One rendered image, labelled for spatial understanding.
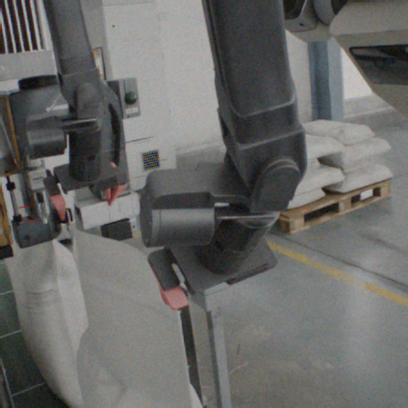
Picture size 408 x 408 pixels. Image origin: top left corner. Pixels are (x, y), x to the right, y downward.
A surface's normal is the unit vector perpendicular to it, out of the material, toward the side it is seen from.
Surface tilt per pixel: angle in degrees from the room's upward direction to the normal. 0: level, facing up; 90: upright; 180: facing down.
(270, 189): 114
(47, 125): 97
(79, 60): 97
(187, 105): 90
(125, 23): 90
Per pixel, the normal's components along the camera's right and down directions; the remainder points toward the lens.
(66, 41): 0.36, 0.21
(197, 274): 0.26, -0.53
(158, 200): 0.25, 0.63
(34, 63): 0.94, 0.00
